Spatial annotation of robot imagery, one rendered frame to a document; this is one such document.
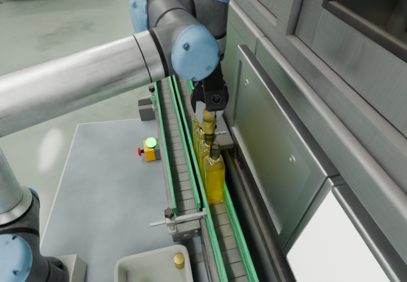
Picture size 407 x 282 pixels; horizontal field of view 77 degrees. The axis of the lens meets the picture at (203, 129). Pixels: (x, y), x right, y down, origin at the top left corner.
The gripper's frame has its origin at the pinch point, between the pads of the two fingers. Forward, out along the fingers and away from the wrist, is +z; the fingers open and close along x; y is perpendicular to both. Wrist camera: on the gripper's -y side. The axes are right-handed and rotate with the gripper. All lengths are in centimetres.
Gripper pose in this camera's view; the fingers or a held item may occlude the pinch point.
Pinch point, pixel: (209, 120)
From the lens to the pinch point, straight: 70.8
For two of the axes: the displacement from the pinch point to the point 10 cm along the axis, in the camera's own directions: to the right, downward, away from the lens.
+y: -2.0, -7.0, 6.9
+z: 0.0, 7.0, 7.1
